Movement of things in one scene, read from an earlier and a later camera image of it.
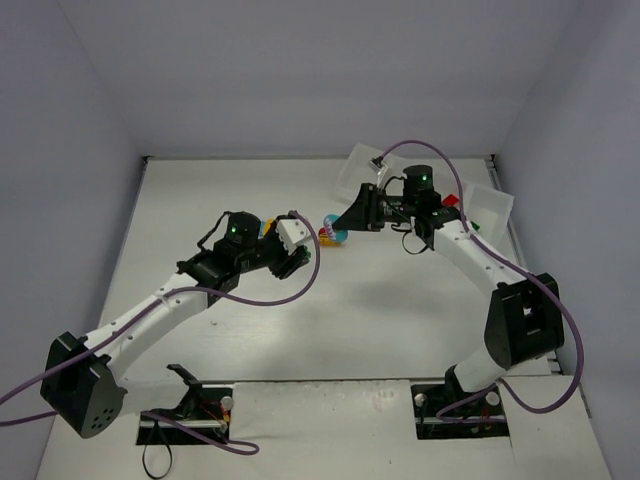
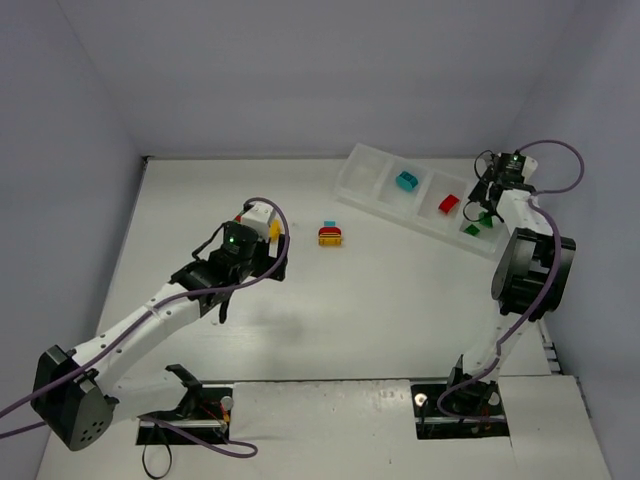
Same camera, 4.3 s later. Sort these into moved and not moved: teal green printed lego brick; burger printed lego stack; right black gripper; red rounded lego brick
Moved: teal green printed lego brick; right black gripper
Not moved: burger printed lego stack; red rounded lego brick
